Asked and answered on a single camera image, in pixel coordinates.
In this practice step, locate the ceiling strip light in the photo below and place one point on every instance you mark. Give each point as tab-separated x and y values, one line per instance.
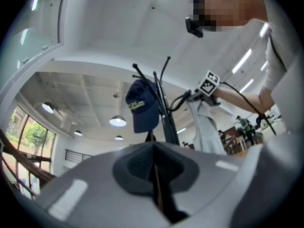
246	86
264	66
241	61

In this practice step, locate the small round pendant lamp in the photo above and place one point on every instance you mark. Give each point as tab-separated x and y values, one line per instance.
78	133
118	138

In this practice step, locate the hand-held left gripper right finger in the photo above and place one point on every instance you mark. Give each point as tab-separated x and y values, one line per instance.
209	182

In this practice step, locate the large round pendant lamp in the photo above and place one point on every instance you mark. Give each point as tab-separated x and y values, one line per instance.
48	107
117	121

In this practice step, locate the black coat rack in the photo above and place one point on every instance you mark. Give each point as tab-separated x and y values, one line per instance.
168	125

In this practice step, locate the light grey clothing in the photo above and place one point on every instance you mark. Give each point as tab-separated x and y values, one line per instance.
206	132

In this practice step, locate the brown stair handrail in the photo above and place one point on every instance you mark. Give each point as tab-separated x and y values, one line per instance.
26	161

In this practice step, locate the person's right forearm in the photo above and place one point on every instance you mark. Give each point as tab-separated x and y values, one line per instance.
237	98

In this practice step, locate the black slatted railing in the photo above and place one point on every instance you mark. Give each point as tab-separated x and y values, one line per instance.
77	155

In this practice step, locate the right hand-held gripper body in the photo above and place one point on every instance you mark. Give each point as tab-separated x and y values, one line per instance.
209	85

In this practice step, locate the large arched window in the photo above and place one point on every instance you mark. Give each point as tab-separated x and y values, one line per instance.
33	136

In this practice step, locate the black head camera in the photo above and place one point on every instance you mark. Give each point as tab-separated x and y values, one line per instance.
193	28

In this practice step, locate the wooden table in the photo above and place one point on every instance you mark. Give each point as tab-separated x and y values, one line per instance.
234	139

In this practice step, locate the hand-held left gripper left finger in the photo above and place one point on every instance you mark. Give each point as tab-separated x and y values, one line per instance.
95	189

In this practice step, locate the navy blue cap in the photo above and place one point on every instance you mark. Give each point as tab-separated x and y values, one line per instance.
143	108

